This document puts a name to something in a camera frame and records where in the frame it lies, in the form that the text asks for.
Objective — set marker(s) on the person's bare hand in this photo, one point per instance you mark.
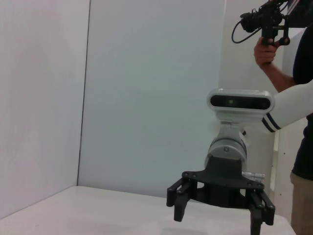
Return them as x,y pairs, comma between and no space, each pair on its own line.
264,54

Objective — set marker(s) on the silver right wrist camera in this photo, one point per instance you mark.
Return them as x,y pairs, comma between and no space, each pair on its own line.
239,101

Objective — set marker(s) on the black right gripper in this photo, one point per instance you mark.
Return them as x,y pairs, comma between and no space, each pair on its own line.
225,181

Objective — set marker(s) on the person's bare forearm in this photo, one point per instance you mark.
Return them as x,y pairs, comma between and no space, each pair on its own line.
278,78

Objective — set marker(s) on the person in dark shirt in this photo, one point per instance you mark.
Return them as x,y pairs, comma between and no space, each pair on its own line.
305,61

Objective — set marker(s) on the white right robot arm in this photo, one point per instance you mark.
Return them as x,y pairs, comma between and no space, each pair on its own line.
288,107

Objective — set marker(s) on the black video camera rig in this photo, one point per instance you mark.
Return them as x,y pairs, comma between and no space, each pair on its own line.
267,17

